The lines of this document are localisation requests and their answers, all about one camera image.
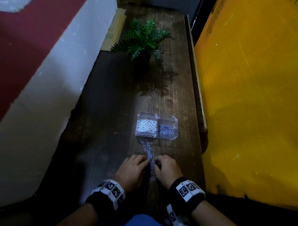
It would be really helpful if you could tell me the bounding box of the person's left hand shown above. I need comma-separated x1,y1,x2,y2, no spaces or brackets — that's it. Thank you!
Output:
113,155,151,193

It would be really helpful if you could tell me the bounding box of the person's right hand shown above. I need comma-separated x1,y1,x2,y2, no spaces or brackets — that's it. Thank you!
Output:
152,155,184,190

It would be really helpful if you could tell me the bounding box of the pile of paper clips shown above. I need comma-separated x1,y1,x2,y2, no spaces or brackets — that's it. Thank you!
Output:
139,139,158,183

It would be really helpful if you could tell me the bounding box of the person's right forearm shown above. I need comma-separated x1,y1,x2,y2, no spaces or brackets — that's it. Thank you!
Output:
191,200,237,226

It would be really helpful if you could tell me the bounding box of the person's left forearm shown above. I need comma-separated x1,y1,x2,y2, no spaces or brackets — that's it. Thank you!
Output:
56,203,99,226

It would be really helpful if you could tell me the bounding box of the heap of blue paper clips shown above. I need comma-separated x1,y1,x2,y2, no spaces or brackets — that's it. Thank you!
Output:
158,124,174,136

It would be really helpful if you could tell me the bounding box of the heap of white paper clips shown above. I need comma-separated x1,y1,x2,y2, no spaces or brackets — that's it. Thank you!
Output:
136,119,158,134

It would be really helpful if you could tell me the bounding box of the clear two-compartment plastic box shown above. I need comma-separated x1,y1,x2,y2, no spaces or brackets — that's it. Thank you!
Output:
135,112,179,140

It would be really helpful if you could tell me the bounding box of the person's blue clothing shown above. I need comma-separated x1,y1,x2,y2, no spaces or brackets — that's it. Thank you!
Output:
124,214,164,226

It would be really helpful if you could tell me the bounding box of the black plant pot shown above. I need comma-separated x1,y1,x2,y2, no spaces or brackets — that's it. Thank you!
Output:
135,51,152,69

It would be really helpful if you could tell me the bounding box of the green fern plant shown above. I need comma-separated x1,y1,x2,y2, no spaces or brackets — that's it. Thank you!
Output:
110,18,174,61

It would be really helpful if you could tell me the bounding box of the brown cardboard piece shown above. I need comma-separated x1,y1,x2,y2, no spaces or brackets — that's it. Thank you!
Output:
100,8,127,52

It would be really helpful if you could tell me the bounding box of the black right wrist camera band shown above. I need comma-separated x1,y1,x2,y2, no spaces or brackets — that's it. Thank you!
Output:
166,177,206,226

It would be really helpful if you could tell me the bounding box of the black wrist camera band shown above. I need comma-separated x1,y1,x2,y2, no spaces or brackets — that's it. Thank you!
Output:
166,177,206,226
85,179,126,217

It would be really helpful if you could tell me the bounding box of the black left wrist camera band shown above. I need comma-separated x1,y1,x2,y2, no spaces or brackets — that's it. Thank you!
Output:
85,179,126,217

